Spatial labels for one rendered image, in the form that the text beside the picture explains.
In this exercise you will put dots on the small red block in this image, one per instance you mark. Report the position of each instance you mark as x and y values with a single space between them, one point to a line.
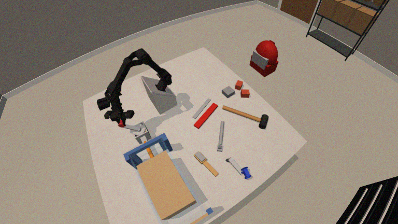
244 93
239 85

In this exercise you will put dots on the red flat bar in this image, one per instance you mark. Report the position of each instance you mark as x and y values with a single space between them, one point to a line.
206 115

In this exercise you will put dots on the black-headed mallet with wooden handle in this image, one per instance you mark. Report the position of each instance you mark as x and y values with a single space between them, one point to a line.
263 120

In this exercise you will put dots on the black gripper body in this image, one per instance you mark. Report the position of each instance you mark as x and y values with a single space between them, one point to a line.
126 114

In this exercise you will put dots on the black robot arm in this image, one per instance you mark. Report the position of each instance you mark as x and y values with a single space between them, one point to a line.
114 89

